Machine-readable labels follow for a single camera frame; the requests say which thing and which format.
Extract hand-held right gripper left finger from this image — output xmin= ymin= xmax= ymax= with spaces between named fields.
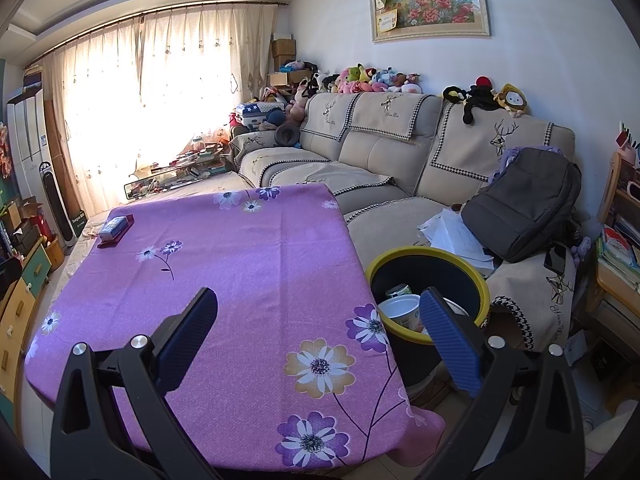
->
xmin=50 ymin=287 xmax=219 ymax=480

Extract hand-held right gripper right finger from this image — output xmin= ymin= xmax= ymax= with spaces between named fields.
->
xmin=419 ymin=287 xmax=586 ymax=480

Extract white plastic tub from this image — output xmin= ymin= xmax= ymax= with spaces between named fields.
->
xmin=378 ymin=294 xmax=422 ymax=333

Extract yellow-rimmed dark blue bin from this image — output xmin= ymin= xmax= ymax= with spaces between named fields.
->
xmin=366 ymin=246 xmax=490 ymax=386

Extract colourful drawer cabinet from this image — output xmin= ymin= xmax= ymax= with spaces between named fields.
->
xmin=0 ymin=240 xmax=53 ymax=411

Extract white tower fan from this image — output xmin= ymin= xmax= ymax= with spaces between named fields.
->
xmin=39 ymin=161 xmax=78 ymax=247

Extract purple floral tablecloth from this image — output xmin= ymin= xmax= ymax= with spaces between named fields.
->
xmin=24 ymin=183 xmax=446 ymax=471

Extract white paper sheets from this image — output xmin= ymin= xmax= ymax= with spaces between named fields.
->
xmin=417 ymin=210 xmax=496 ymax=276

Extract card box on red tray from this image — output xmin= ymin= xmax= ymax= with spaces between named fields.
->
xmin=97 ymin=215 xmax=136 ymax=248

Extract grey backpack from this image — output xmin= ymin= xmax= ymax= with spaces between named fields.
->
xmin=461 ymin=147 xmax=583 ymax=263

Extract cluttered glass coffee table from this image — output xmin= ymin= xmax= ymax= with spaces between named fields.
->
xmin=122 ymin=152 xmax=236 ymax=201

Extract wooden bookshelf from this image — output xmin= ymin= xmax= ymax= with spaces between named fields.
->
xmin=585 ymin=150 xmax=640 ymax=321

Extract beige sofa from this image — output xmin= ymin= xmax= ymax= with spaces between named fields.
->
xmin=230 ymin=91 xmax=576 ymax=356

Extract cream curtain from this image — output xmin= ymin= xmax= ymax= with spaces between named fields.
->
xmin=42 ymin=2 xmax=278 ymax=211

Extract black plush toy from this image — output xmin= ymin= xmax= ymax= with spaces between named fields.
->
xmin=442 ymin=76 xmax=501 ymax=126

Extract yellow plush toy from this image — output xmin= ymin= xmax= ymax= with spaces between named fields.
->
xmin=492 ymin=84 xmax=530 ymax=116

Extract row of plush toys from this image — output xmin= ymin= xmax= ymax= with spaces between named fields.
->
xmin=300 ymin=63 xmax=423 ymax=95

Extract stacked cardboard boxes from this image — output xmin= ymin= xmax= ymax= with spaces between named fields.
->
xmin=270 ymin=35 xmax=313 ymax=88

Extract framed flower painting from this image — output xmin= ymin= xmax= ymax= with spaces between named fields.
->
xmin=367 ymin=0 xmax=492 ymax=43

